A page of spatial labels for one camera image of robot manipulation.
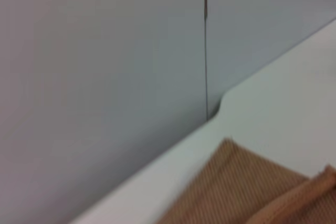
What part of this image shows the brown woven handbag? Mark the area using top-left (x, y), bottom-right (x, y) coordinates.
top-left (154, 137), bottom-right (336, 224)

